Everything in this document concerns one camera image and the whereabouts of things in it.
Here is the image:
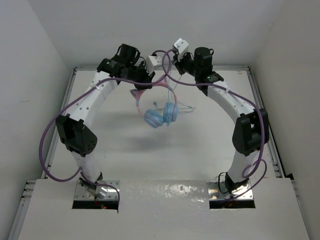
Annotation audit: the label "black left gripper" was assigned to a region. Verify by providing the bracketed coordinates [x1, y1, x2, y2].
[125, 60, 155, 91]

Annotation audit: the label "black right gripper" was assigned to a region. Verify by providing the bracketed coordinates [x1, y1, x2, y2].
[173, 50, 201, 77]

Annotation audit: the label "thin blue headphone cable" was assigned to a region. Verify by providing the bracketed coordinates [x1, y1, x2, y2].
[152, 64, 196, 116]

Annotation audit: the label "pink blue cat-ear headphones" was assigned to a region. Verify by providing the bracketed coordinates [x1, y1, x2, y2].
[130, 78, 179, 129]

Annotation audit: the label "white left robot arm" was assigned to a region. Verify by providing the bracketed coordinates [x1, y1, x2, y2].
[55, 44, 161, 184]

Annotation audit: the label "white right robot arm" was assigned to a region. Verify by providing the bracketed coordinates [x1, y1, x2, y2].
[172, 44, 270, 194]

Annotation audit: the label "white front cover board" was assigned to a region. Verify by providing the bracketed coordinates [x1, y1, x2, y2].
[19, 178, 309, 240]

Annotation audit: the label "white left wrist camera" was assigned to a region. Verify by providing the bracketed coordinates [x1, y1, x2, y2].
[146, 55, 162, 73]

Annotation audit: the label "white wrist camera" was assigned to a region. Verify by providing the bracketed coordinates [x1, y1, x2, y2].
[146, 55, 162, 73]
[172, 38, 189, 54]

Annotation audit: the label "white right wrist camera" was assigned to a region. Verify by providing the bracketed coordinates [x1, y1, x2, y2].
[172, 38, 189, 54]

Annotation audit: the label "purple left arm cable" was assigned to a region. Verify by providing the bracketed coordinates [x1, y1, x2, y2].
[39, 49, 174, 207]

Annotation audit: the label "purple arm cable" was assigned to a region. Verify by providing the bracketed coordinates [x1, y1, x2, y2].
[162, 49, 267, 201]
[39, 49, 174, 207]

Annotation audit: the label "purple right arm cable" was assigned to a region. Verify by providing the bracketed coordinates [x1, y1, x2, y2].
[162, 49, 267, 201]

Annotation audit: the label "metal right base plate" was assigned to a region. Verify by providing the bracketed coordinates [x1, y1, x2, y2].
[207, 180, 255, 200]

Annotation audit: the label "metal base plate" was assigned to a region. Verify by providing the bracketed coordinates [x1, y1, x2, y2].
[73, 178, 120, 201]
[207, 180, 255, 200]

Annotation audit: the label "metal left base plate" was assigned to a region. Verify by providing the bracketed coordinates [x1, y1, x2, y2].
[73, 178, 120, 201]

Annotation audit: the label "white aluminium table frame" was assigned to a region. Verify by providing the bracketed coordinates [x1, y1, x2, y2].
[7, 65, 300, 240]

